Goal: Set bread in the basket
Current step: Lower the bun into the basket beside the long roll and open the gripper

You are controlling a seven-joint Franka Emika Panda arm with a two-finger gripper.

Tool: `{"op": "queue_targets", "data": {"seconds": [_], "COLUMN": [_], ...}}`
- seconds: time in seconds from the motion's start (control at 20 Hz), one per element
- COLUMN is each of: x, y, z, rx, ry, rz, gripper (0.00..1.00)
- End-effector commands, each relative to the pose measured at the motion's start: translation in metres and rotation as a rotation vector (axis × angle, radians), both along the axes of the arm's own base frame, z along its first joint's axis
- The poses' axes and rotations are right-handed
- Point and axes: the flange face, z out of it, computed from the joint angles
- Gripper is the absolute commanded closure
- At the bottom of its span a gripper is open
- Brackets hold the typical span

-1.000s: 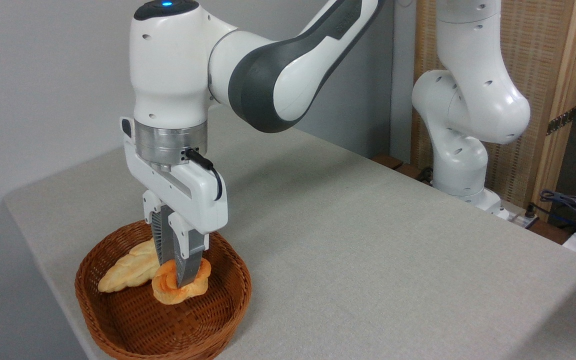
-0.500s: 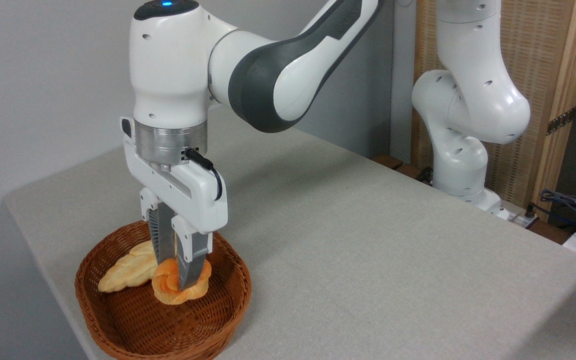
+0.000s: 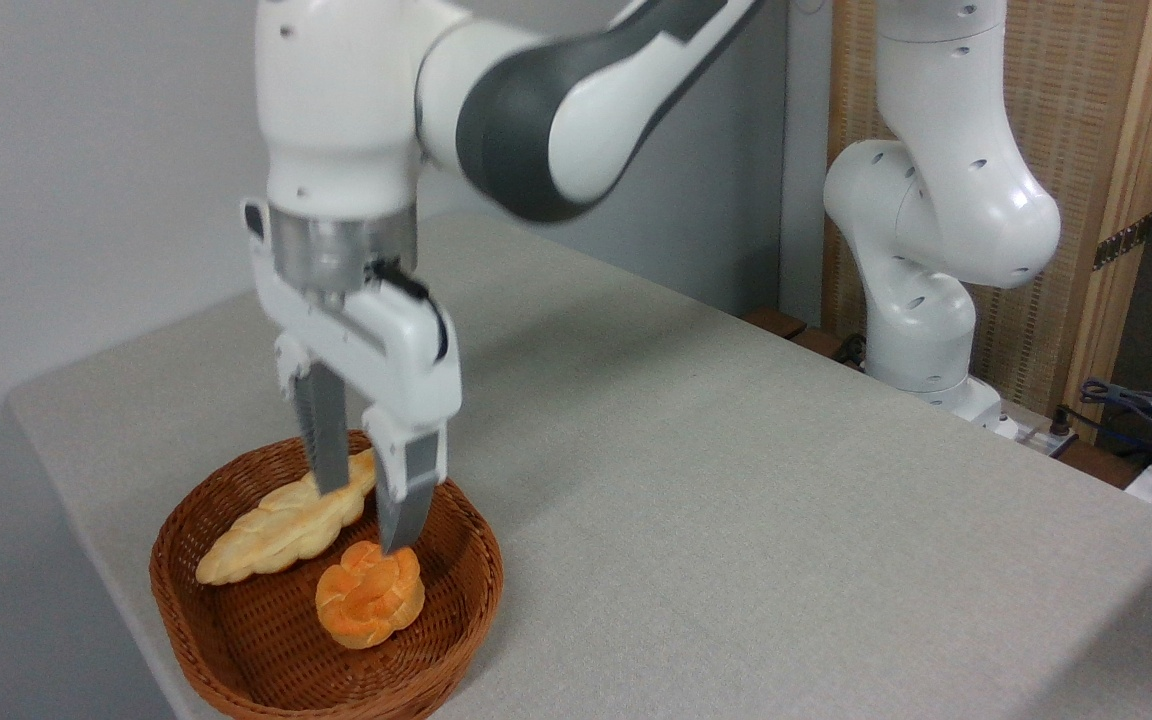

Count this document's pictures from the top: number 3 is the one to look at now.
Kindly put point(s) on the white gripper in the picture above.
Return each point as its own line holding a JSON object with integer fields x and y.
{"x": 401, "y": 355}

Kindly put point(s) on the round orange knotted bread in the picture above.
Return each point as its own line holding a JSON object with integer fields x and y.
{"x": 371, "y": 598}

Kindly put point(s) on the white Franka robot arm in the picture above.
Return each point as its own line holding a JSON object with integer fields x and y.
{"x": 336, "y": 110}

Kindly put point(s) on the long pale braided bread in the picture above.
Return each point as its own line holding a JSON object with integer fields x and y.
{"x": 271, "y": 530}

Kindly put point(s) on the brown woven wicker basket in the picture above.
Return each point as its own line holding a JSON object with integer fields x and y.
{"x": 266, "y": 650}

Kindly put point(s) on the black metal screen hinge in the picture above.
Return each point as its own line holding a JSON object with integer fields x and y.
{"x": 1122, "y": 242}

